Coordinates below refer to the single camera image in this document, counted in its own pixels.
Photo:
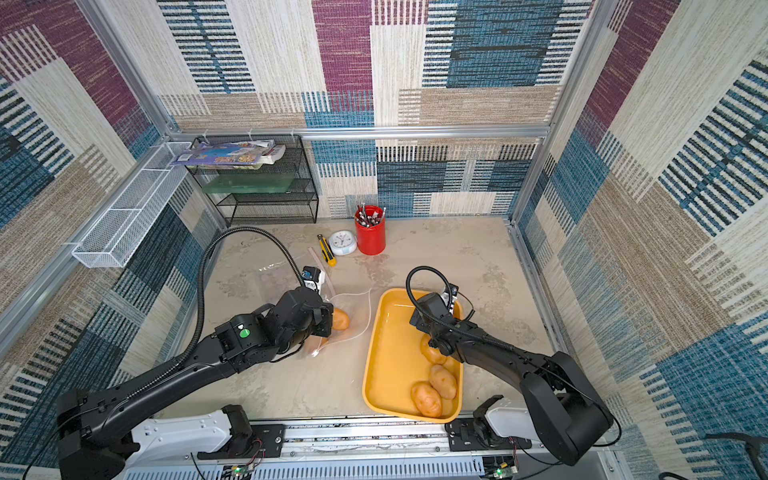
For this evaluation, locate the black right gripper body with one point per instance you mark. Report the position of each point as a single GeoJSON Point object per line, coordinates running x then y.
{"type": "Point", "coordinates": [437, 339]}

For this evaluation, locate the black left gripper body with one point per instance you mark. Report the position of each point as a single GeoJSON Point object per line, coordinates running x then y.
{"type": "Point", "coordinates": [321, 327]}

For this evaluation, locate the orange potato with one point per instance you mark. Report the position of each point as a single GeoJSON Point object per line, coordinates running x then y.
{"type": "Point", "coordinates": [340, 320]}

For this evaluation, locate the clear zipper bag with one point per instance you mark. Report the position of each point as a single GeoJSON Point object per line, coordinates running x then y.
{"type": "Point", "coordinates": [351, 319]}
{"type": "Point", "coordinates": [276, 279]}

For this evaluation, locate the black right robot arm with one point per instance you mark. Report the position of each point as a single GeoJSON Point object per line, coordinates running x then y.
{"type": "Point", "coordinates": [568, 415]}

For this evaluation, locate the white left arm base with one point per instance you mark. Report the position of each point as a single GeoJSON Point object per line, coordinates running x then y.
{"type": "Point", "coordinates": [170, 438]}

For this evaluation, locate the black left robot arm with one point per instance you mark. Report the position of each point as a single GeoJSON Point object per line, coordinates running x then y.
{"type": "Point", "coordinates": [94, 429]}

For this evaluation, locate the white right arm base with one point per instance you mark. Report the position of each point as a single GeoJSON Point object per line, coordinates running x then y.
{"type": "Point", "coordinates": [507, 421]}

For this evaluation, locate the brown potato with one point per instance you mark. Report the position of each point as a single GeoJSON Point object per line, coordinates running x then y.
{"type": "Point", "coordinates": [426, 399]}
{"type": "Point", "coordinates": [443, 381]}
{"type": "Point", "coordinates": [433, 355]}

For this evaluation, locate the yellow plastic tray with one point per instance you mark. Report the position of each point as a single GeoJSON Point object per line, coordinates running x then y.
{"type": "Point", "coordinates": [395, 363]}

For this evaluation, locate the yellow utility knife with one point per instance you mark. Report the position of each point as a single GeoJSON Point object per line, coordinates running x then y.
{"type": "Point", "coordinates": [326, 250]}

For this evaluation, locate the brown potato upper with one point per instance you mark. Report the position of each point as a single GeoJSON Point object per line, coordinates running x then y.
{"type": "Point", "coordinates": [443, 381]}

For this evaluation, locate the white round clock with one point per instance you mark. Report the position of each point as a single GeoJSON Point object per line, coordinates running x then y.
{"type": "Point", "coordinates": [342, 243]}

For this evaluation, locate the brown potato lower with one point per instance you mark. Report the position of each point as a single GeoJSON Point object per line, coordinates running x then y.
{"type": "Point", "coordinates": [426, 399]}

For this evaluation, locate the red ribbed pen cup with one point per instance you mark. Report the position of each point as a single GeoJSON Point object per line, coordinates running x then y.
{"type": "Point", "coordinates": [370, 226]}

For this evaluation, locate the green tray in rack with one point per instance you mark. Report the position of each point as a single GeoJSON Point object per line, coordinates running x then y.
{"type": "Point", "coordinates": [249, 184]}

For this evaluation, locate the colourful book on rack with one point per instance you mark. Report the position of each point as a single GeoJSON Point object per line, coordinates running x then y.
{"type": "Point", "coordinates": [232, 155]}

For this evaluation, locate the black wire shelf rack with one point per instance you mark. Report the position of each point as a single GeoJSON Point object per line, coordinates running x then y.
{"type": "Point", "coordinates": [300, 204]}

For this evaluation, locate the aluminium front rail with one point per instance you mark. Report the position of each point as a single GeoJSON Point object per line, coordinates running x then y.
{"type": "Point", "coordinates": [382, 447]}

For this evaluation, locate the white wire wall basket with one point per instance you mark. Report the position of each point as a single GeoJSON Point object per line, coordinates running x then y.
{"type": "Point", "coordinates": [118, 232]}

